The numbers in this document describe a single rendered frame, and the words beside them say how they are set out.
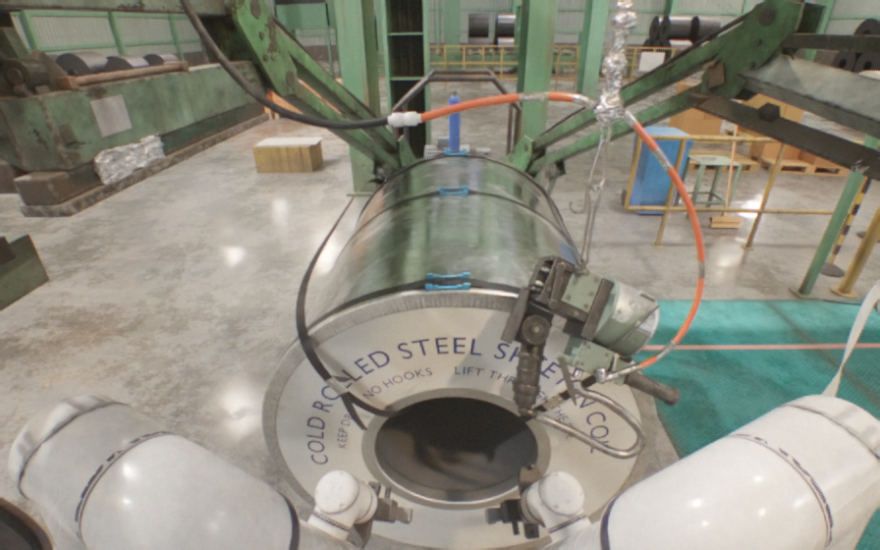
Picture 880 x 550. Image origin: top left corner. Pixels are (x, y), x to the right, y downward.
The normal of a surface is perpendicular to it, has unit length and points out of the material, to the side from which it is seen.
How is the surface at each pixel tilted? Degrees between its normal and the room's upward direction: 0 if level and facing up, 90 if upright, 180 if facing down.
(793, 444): 5
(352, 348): 90
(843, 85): 50
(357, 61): 90
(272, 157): 90
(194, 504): 34
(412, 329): 90
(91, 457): 17
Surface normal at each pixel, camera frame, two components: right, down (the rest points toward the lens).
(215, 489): 0.65, -0.70
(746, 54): -0.94, 0.18
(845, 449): 0.07, -0.73
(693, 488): -0.59, -0.75
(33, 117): -0.04, 0.50
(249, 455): -0.01, -0.87
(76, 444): -0.15, -0.70
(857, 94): -0.76, -0.48
